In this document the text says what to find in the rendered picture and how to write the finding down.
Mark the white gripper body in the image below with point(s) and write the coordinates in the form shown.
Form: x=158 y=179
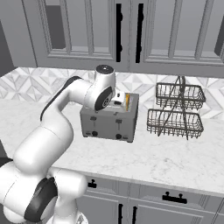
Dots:
x=119 y=99

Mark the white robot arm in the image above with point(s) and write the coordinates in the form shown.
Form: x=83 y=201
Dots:
x=55 y=125

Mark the yellow bread slice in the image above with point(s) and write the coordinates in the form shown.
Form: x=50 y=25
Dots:
x=127 y=102

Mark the dark toaster lever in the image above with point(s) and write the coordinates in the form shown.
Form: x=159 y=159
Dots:
x=118 y=121
x=93 y=118

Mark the grey metal toaster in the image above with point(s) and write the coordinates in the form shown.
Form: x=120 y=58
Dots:
x=110 y=125

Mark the narrow grey drawer front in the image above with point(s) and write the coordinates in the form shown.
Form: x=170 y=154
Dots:
x=110 y=185

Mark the grey base cupboard door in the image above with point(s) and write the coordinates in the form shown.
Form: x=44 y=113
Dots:
x=99 y=210
x=175 y=214

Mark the wide grey drawer front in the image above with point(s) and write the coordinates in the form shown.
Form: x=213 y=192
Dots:
x=201 y=199

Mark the grey wall cupboard door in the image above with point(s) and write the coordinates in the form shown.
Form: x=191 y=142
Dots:
x=180 y=32
x=78 y=29

